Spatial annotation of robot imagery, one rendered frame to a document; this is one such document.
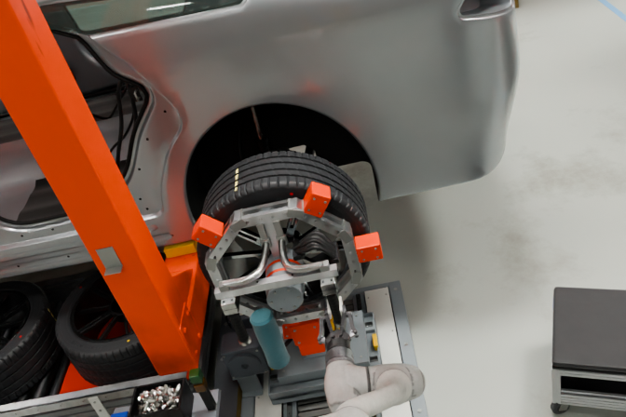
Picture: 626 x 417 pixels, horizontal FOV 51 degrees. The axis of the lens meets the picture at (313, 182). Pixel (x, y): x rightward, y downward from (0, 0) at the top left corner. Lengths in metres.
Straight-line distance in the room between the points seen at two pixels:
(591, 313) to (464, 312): 0.70
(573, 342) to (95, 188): 1.80
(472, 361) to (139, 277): 1.53
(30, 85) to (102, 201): 0.43
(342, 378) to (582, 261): 1.83
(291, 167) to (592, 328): 1.30
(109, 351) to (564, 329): 1.85
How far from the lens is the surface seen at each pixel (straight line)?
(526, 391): 2.98
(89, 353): 3.02
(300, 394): 2.95
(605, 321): 2.77
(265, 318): 2.41
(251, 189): 2.28
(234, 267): 2.61
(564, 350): 2.67
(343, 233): 2.29
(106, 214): 2.20
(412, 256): 3.59
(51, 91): 2.00
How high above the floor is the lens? 2.40
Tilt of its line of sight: 34 degrees down
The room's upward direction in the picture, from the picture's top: 16 degrees counter-clockwise
